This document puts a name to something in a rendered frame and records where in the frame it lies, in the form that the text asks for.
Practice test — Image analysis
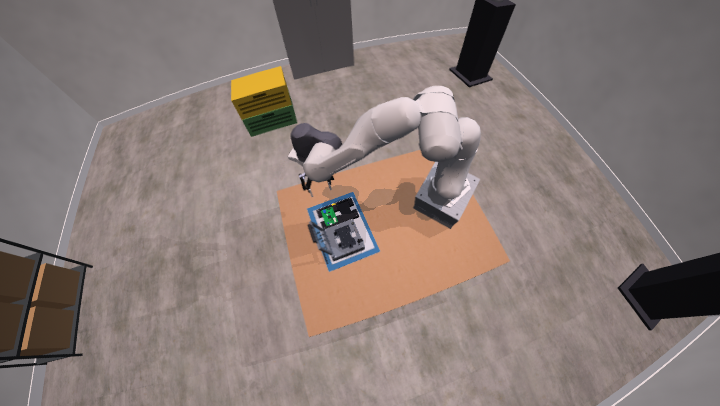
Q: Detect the green circuit board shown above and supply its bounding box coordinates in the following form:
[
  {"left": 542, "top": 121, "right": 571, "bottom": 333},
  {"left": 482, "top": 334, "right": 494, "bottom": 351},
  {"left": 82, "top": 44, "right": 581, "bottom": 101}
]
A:
[{"left": 321, "top": 207, "right": 338, "bottom": 226}]

